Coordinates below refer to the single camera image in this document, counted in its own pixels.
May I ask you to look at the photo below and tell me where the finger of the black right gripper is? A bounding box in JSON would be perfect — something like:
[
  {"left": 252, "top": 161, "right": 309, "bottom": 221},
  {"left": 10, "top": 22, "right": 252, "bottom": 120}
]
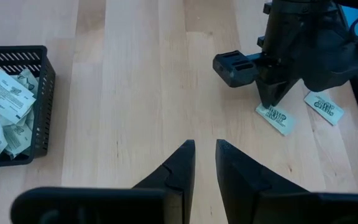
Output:
[
  {"left": 212, "top": 50, "right": 272, "bottom": 108},
  {"left": 268, "top": 78, "right": 299, "bottom": 108}
]

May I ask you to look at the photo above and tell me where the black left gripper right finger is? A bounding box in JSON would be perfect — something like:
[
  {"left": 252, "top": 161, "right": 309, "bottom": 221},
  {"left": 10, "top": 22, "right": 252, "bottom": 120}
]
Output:
[{"left": 215, "top": 139, "right": 358, "bottom": 224}]

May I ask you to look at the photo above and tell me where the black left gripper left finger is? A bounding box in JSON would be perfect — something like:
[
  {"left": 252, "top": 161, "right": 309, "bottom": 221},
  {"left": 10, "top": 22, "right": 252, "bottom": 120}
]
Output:
[{"left": 10, "top": 139, "right": 196, "bottom": 224}]

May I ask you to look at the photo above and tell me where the black slotted plastic basket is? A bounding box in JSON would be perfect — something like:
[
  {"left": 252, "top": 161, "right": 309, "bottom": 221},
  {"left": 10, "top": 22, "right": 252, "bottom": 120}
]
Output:
[{"left": 0, "top": 45, "right": 57, "bottom": 169}]

